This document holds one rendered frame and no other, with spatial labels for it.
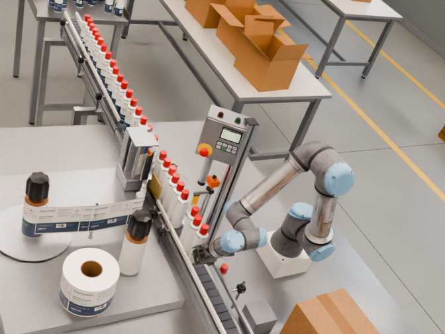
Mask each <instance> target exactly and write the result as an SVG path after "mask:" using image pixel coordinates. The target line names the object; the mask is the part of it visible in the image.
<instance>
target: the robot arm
mask: <svg viewBox="0 0 445 334"><path fill-rule="evenodd" d="M309 170H311V172H312V173H313V174H314V175H315V183H314V187H315V190H316V191H317V194H316V197H315V203H314V206H313V207H312V206H311V205H309V204H306V203H294V204H293V205H292V206H291V207H290V209H289V210H288V213H287V215H286V217H285V219H284V221H283V223H282V225H281V227H280V228H279V229H278V230H276V231H275V232H274V233H273V235H272V236H271V239H270V243H271V246H272V248H273V249H274V250H275V251H276V252H277V253H278V254H280V255H281V256H284V257H287V258H296V257H298V256H299V255H300V254H301V253H302V251H303V249H304V251H305V252H306V253H307V256H308V257H309V258H310V259H311V260H312V261H315V262H318V261H321V260H324V259H326V258H327V257H329V256H330V255H331V254H332V253H333V252H334V251H335V250H336V246H335V244H334V243H333V242H332V237H333V230H332V228H331V227H332V222H333V219H334V214H335V211H336V206H337V203H338V198H339V197H340V196H342V195H344V194H346V193H347V192H349V191H350V190H349V189H350V188H352V186H353V185H354V181H355V175H354V172H353V171H352V169H351V167H350V166H349V165H348V164H347V163H345V161H344V160H343V159H342V158H341V157H340V155H339V154H338V153H337V152H336V151H335V149H333V147H332V146H331V145H329V144H328V143H326V142H322V141H313V142H308V143H305V144H303V145H301V146H299V147H297V148H296V149H295V150H294V151H292V152H291V153H290V154H289V158H288V159H287V160H286V161H285V162H284V163H282V164H281V165H280V166H279V167H277V168H276V169H275V170H274V171H273V172H272V173H271V174H270V175H268V176H267V177H266V178H265V179H263V180H262V181H261V182H260V183H259V184H258V185H257V186H255V187H254V188H253V189H252V190H250V191H249V192H248V193H247V194H246V195H245V196H244V197H243V198H241V199H240V200H239V201H238V200H237V199H232V200H230V201H228V202H226V203H225V205H224V207H223V211H224V214H225V215H226V218H227V219H228V221H229V222H230V224H231V225H232V227H233V229H234V231H229V232H226V233H225V234H223V235H221V236H219V237H217V238H216V239H213V240H212V241H211V242H208V243H205V244H203V245H196V246H194V247H193V248H192V249H194V250H193V253H191V255H193V258H194V261H195V262H194V263H193V264H195V265H200V264H206V265H207V266H212V265H214V263H215V262H216V261H217V259H218V258H224V256H234V253H235V252H240V251H247V250H250V249H257V248H260V247H264V246H265V245H266V244H267V241H268V235H267V233H266V230H265V229H263V228H262V227H257V228H256V227H255V226H254V224H253V222H252V221H251V219H250V216H251V215H252V214H254V213H255V212H256V211H257V210H259V208H261V207H262V206H263V205H264V204H265V203H267V202H268V201H269V200H270V199H271V198H272V197H274V196H275V195H276V194H277V193H279V192H280V191H281V190H282V189H283V188H284V187H285V186H287V185H288V184H289V183H290V182H292V181H293V180H294V179H295V178H296V177H297V176H298V175H300V174H301V173H306V172H308V171H309ZM198 247H199V248H198ZM195 248H196V249H195Z"/></svg>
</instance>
